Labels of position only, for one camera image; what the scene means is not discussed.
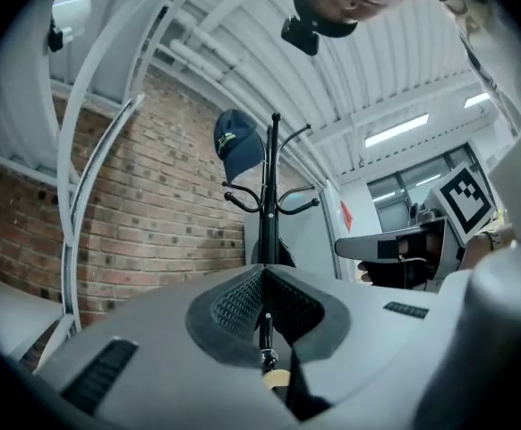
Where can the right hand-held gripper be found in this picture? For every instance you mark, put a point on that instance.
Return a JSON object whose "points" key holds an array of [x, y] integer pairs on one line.
{"points": [[464, 204]]}

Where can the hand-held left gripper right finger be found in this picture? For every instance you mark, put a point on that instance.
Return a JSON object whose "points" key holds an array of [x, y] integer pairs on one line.
{"points": [[377, 329]]}

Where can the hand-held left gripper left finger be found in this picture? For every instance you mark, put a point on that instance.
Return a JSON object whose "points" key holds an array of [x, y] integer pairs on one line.
{"points": [[162, 329]]}

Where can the wooden clothes hanger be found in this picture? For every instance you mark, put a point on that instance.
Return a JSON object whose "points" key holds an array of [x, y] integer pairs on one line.
{"points": [[277, 378]]}

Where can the person's right forearm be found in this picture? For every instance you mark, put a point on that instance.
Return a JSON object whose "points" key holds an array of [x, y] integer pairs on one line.
{"points": [[475, 253]]}

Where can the person's right hand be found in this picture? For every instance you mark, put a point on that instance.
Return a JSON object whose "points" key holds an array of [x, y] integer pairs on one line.
{"points": [[395, 273]]}

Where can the red triangular sticker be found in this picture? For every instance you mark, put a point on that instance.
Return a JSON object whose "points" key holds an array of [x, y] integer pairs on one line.
{"points": [[347, 217]]}

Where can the black hanging bag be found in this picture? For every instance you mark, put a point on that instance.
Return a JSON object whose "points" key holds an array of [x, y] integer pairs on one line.
{"points": [[286, 253]]}

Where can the black coat rack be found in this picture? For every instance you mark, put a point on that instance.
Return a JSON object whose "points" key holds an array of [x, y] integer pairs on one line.
{"points": [[268, 222]]}

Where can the long ceiling light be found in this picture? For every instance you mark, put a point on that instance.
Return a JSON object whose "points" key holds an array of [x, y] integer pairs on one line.
{"points": [[397, 130]]}

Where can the navy baseball cap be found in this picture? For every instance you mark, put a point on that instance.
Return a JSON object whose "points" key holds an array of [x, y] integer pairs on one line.
{"points": [[238, 150]]}

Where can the white metal shelving unit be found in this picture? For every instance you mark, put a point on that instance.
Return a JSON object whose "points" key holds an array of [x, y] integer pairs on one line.
{"points": [[70, 195]]}

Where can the short ceiling light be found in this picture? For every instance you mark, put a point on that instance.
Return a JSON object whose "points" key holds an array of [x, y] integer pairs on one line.
{"points": [[477, 100]]}

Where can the white boxy fixture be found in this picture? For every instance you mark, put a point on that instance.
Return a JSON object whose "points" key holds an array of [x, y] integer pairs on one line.
{"points": [[70, 9]]}

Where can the glass window wall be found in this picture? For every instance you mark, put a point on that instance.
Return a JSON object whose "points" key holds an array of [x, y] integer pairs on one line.
{"points": [[403, 195]]}

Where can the black head-mounted camera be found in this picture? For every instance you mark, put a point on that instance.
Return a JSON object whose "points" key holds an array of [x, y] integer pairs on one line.
{"points": [[301, 34]]}

